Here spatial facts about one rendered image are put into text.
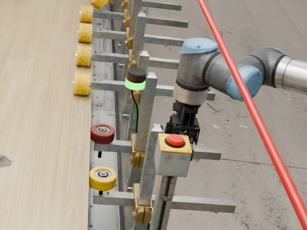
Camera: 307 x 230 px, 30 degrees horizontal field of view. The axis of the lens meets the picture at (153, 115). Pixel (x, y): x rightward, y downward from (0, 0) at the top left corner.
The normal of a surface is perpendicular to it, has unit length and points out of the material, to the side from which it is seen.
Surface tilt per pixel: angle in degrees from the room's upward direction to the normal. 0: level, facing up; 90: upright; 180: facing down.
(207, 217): 0
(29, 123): 0
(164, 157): 90
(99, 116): 0
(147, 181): 90
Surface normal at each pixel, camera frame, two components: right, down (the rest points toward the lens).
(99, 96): 0.14, -0.86
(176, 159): 0.08, 0.50
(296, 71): -0.54, -0.25
